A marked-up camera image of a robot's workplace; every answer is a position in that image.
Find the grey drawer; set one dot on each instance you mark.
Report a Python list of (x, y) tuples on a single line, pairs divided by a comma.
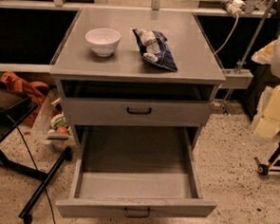
[(83, 111), (135, 172)]

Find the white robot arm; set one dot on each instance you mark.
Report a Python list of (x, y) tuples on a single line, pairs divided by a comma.
[(266, 122)]

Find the grey drawer cabinet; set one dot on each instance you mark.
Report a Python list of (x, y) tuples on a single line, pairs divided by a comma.
[(81, 73)]

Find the grey top drawer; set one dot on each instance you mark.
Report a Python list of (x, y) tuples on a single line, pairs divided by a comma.
[(83, 111)]

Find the blue white chip bag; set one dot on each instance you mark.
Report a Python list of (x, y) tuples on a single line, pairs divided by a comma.
[(154, 49)]

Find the white ceramic bowl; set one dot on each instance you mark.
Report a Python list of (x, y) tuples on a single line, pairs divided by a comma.
[(103, 41)]

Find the clear plastic food bin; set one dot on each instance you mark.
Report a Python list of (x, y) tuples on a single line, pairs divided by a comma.
[(45, 127)]

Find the metal pole stand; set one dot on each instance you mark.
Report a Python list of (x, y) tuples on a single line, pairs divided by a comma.
[(233, 75)]

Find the orange cloth bag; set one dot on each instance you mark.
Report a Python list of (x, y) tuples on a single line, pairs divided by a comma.
[(36, 90)]

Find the black rolling side table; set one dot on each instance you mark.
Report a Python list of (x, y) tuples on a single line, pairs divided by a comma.
[(15, 107)]

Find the black wheeled tripod base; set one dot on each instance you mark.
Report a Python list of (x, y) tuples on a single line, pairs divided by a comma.
[(273, 164)]

